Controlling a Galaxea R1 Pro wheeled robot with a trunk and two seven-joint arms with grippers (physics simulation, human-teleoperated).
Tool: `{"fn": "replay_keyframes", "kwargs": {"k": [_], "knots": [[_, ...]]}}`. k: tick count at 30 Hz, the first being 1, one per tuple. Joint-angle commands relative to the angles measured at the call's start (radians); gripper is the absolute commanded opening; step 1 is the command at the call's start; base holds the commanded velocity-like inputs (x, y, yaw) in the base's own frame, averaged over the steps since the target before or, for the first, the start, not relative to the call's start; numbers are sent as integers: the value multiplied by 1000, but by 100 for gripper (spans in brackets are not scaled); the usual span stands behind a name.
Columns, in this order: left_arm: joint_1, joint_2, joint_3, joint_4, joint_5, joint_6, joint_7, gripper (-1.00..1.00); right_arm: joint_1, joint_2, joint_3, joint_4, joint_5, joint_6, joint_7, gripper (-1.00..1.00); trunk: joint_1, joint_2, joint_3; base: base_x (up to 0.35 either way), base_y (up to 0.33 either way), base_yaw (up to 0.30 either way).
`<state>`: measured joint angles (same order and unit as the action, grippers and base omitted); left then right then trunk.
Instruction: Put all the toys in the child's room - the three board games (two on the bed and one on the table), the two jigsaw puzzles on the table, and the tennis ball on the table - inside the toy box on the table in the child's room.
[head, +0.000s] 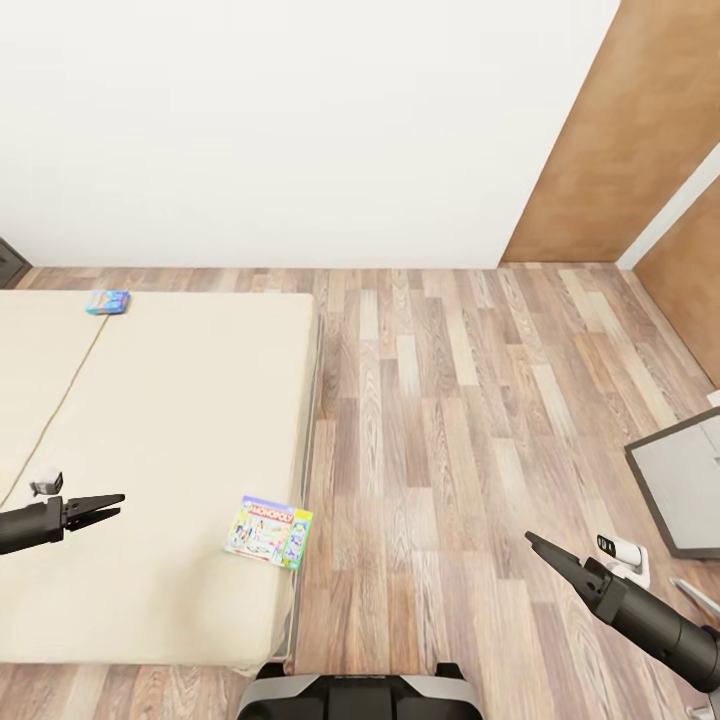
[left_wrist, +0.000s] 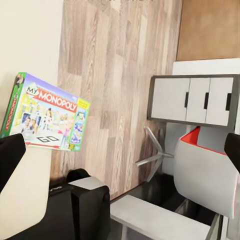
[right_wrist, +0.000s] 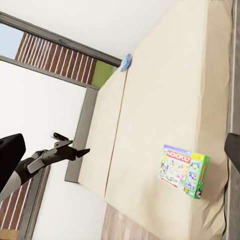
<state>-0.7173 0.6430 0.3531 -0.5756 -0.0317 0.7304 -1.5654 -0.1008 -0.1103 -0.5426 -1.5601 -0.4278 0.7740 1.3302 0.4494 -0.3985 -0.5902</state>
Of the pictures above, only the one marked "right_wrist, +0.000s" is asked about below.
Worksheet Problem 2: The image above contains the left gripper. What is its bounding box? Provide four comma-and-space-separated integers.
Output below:
48, 140, 91, 164

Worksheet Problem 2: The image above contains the board game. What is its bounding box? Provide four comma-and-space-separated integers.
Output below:
120, 53, 132, 73
156, 144, 211, 200

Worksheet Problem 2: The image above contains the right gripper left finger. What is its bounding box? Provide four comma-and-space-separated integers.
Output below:
0, 133, 26, 193

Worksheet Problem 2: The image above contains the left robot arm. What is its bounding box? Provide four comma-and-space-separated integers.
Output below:
0, 131, 91, 203

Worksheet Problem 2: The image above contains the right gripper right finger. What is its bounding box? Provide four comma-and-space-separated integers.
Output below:
224, 133, 240, 174

